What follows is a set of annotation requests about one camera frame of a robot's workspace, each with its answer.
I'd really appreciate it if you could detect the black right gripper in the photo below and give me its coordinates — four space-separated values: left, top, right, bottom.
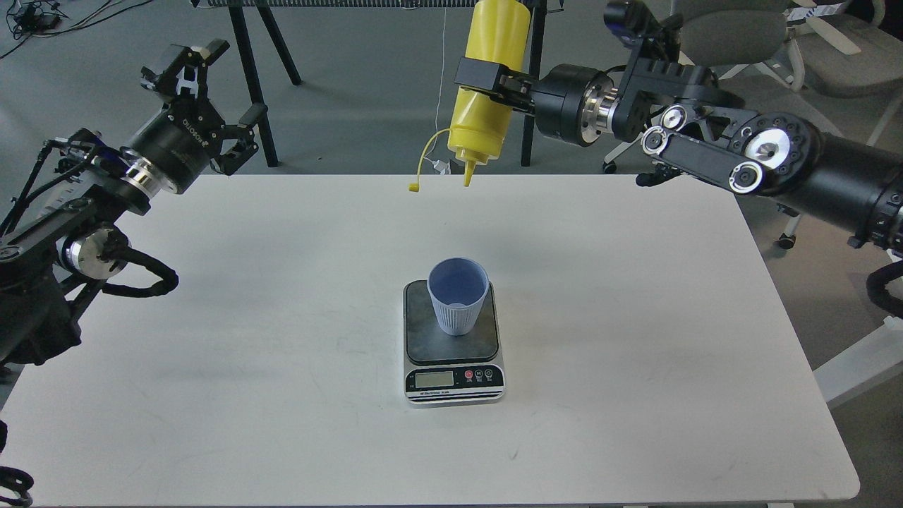
454 57 604 147

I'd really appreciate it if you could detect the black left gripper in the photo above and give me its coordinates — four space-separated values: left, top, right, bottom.
122 39 268 194

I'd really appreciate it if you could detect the yellow squeeze bottle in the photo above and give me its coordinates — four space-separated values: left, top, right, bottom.
446 1 531 186

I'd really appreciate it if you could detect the blue plastic cup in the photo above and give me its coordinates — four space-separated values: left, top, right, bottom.
427 258 490 337

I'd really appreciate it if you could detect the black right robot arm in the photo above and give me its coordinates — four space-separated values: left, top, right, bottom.
455 1 902 255

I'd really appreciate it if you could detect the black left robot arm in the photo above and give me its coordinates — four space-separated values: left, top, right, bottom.
1 39 267 365

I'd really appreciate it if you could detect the digital kitchen scale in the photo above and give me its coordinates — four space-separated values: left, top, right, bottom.
403 280 507 407

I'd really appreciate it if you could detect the black-legged background table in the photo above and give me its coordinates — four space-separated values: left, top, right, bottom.
190 0 565 169

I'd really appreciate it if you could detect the grey office chair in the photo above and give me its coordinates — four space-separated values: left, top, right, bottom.
787 0 903 170
602 0 847 249

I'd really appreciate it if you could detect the white side table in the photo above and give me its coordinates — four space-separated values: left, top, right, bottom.
813 316 902 409

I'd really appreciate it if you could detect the white hanging cable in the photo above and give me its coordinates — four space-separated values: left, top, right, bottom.
423 7 452 176

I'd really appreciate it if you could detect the black cable bundle on floor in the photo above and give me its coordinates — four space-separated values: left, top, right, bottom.
0 0 159 63

